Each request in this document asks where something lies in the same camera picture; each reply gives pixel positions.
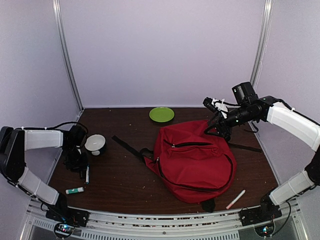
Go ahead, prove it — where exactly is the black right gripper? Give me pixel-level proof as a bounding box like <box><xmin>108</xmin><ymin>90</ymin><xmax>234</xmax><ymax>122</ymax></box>
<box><xmin>204</xmin><ymin>103</ymin><xmax>257</xmax><ymax>138</ymax></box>

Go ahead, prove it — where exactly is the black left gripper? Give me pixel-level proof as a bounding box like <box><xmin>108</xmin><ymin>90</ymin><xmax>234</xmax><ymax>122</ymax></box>
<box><xmin>62</xmin><ymin>145</ymin><xmax>88</xmax><ymax>173</ymax></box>

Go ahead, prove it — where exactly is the blue white pen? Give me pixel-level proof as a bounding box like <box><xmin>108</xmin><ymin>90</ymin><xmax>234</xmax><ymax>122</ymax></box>
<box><xmin>85</xmin><ymin>164</ymin><xmax>90</xmax><ymax>185</ymax></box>

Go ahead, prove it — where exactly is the green white glue stick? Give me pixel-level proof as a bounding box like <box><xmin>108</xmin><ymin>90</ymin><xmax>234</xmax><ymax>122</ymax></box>
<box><xmin>65</xmin><ymin>187</ymin><xmax>84</xmax><ymax>195</ymax></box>

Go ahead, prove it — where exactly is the red backpack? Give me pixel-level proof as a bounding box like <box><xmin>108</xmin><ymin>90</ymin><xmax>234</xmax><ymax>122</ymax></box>
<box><xmin>112</xmin><ymin>120</ymin><xmax>262</xmax><ymax>213</ymax></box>

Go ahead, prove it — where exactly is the pink white pen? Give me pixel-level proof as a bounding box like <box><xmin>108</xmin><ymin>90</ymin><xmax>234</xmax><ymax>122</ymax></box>
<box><xmin>225</xmin><ymin>189</ymin><xmax>246</xmax><ymax>210</ymax></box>

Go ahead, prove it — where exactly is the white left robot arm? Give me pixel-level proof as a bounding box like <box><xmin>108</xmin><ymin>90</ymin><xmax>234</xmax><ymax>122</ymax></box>
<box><xmin>0</xmin><ymin>121</ymin><xmax>89</xmax><ymax>222</ymax></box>

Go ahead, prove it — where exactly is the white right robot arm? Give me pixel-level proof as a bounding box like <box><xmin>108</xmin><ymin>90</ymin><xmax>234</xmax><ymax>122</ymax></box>
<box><xmin>203</xmin><ymin>95</ymin><xmax>320</xmax><ymax>221</ymax></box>

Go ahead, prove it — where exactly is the white bowl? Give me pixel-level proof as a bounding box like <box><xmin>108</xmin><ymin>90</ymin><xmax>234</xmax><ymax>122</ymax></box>
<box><xmin>84</xmin><ymin>134</ymin><xmax>107</xmax><ymax>156</ymax></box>

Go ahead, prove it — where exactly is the green plate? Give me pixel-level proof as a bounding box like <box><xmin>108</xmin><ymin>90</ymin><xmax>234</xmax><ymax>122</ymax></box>
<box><xmin>149</xmin><ymin>107</ymin><xmax>175</xmax><ymax>123</ymax></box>

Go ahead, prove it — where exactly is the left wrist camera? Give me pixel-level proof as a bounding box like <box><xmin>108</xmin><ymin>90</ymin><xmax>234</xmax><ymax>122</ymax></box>
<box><xmin>68</xmin><ymin>125</ymin><xmax>86</xmax><ymax>147</ymax></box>

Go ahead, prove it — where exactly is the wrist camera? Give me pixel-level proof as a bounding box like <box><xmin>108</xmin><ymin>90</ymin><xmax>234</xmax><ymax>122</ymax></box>
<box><xmin>232</xmin><ymin>82</ymin><xmax>258</xmax><ymax>106</ymax></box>
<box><xmin>68</xmin><ymin>125</ymin><xmax>86</xmax><ymax>147</ymax></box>

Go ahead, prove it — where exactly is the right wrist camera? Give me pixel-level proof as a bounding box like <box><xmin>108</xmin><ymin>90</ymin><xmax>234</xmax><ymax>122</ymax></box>
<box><xmin>232</xmin><ymin>82</ymin><xmax>258</xmax><ymax>106</ymax></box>

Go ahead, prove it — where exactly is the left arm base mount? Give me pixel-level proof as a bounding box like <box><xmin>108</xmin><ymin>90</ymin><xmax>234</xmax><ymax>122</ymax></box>
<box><xmin>45</xmin><ymin>208</ymin><xmax>90</xmax><ymax>239</ymax></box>

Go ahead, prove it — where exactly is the aluminium front rail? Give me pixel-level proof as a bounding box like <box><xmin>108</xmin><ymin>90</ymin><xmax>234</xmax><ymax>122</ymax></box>
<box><xmin>21</xmin><ymin>197</ymin><xmax>307</xmax><ymax>240</ymax></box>

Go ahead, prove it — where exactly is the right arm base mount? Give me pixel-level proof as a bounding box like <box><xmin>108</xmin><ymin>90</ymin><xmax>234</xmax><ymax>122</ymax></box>
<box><xmin>239</xmin><ymin>207</ymin><xmax>282</xmax><ymax>238</ymax></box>

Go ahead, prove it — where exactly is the left aluminium frame post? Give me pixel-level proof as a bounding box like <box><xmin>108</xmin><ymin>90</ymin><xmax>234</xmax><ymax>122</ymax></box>
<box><xmin>52</xmin><ymin>0</ymin><xmax>84</xmax><ymax>111</ymax></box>

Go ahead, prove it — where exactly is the aluminium frame post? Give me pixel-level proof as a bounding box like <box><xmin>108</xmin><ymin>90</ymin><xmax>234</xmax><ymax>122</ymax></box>
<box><xmin>250</xmin><ymin>0</ymin><xmax>274</xmax><ymax>87</ymax></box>
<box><xmin>52</xmin><ymin>0</ymin><xmax>84</xmax><ymax>111</ymax></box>

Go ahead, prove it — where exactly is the right aluminium frame post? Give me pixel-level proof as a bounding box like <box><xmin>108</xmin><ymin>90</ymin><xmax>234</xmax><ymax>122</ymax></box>
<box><xmin>250</xmin><ymin>0</ymin><xmax>274</xmax><ymax>87</ymax></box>

